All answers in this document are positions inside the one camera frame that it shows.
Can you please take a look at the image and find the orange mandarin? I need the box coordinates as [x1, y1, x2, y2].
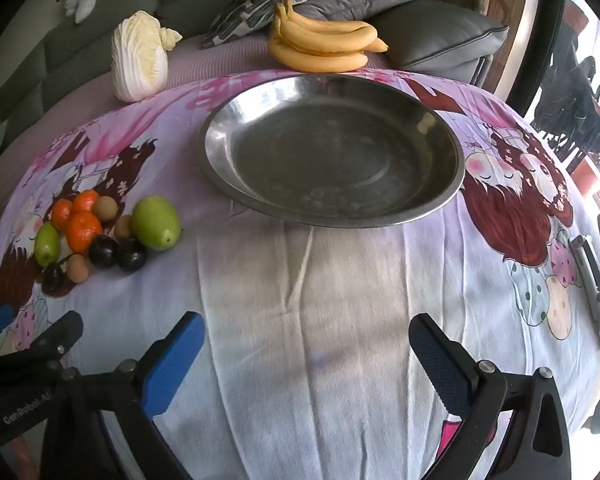
[66, 211, 104, 254]
[72, 190, 101, 214]
[50, 199, 75, 232]

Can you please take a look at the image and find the grey-green sofa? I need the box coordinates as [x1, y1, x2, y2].
[0, 0, 281, 126]

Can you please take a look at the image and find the brown wooden door frame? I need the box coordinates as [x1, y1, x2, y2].
[472, 0, 548, 111]

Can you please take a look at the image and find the round metal plate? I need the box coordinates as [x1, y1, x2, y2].
[199, 72, 467, 228]

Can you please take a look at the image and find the dark cherry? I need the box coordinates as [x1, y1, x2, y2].
[116, 238, 149, 273]
[88, 235, 119, 269]

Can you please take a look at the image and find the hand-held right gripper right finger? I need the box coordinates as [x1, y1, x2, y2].
[409, 314, 573, 480]

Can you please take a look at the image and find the yellow banana bunch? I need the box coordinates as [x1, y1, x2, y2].
[267, 0, 389, 73]

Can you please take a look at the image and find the small green fruit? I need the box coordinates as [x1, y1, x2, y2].
[34, 222, 61, 267]

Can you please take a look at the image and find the red-brown flower pot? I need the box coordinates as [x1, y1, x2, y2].
[572, 157, 600, 196]

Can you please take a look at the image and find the napa cabbage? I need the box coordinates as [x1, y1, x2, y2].
[111, 10, 183, 103]

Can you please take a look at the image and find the silver metal device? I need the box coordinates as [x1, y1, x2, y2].
[569, 212, 600, 351]

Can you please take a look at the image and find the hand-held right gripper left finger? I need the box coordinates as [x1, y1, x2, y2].
[42, 312, 206, 480]

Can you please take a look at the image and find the large green fruit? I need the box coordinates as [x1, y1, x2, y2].
[131, 195, 182, 252]

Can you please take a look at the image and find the printed cartoon blanket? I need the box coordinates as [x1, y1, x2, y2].
[0, 67, 600, 480]

